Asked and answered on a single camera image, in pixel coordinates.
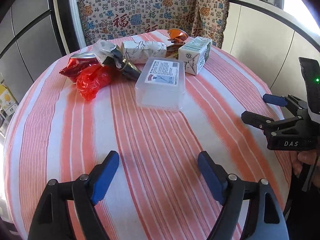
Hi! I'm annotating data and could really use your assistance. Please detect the clear plastic floss box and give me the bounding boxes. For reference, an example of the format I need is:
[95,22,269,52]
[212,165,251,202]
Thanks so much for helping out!
[135,57,185,112]

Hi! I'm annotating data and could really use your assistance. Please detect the gold foil wrapper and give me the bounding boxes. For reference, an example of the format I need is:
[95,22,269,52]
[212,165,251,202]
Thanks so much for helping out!
[92,40,141,81]

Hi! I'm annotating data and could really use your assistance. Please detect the white kitchen cabinet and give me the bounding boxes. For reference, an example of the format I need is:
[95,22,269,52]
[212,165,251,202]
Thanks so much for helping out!
[222,0,319,100]

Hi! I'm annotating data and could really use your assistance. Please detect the person's right hand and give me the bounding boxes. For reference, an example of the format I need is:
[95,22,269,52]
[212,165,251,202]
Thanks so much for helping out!
[290,150,317,175]

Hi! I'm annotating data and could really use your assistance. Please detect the green white milk carton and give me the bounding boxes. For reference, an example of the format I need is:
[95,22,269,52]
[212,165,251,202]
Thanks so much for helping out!
[178,36,212,75]

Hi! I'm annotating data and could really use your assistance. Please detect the yellow cardboard box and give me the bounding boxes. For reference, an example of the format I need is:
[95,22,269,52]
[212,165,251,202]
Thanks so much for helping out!
[0,84,18,116]

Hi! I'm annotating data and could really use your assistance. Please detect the white floral paper package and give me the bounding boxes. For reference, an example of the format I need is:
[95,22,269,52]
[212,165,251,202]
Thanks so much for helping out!
[121,41,167,64]

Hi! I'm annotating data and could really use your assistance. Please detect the red plastic bag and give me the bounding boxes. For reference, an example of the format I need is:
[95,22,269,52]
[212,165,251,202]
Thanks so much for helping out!
[76,64,119,101]

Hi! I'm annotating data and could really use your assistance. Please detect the crushed red soda can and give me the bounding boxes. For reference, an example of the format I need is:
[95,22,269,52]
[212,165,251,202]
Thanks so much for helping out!
[59,51,99,83]

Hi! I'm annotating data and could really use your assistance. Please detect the grey refrigerator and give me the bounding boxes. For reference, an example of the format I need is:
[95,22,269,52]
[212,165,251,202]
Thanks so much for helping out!
[1,0,66,101]

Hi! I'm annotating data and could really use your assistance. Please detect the patterned fabric cover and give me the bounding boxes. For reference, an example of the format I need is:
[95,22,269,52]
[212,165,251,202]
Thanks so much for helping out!
[77,0,229,48]

